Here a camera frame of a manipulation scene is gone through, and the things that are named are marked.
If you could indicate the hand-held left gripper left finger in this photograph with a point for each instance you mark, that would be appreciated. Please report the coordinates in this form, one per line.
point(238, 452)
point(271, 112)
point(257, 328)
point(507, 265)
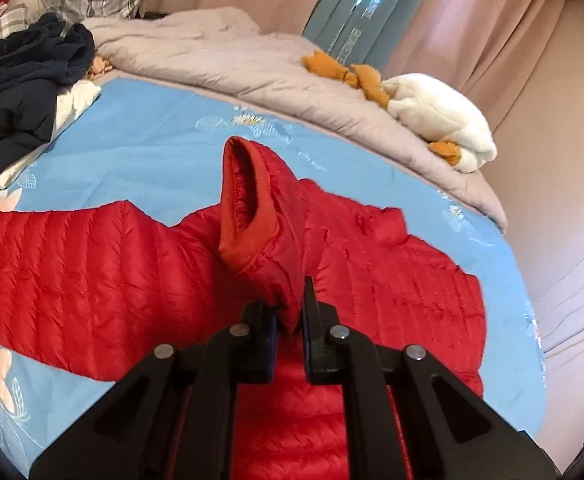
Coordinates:
point(272, 347)

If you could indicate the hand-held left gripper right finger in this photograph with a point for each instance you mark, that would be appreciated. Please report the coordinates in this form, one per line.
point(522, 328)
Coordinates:
point(317, 342)

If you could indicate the red down jacket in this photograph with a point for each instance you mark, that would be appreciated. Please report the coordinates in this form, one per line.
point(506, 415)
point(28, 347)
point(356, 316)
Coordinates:
point(96, 260)

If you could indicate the pile of dark navy clothes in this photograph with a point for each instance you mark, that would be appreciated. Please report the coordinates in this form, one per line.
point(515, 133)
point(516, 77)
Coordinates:
point(21, 90)

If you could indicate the blue floral bedsheet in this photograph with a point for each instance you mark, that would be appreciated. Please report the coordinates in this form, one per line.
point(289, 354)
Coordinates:
point(146, 135)

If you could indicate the white goose plush toy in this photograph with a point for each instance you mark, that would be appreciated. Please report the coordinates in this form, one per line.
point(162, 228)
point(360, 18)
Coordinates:
point(437, 110)

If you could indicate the grey quilt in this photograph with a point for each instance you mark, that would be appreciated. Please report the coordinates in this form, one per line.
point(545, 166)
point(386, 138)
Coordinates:
point(221, 60)

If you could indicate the white cloth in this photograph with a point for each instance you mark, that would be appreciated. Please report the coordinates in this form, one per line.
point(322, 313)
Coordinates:
point(74, 102)

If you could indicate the small orange cloth item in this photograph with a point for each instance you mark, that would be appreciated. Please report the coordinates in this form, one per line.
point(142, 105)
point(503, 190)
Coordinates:
point(99, 66)

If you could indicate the teal curtain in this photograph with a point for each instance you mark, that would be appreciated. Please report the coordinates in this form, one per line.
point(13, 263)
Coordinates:
point(367, 15)

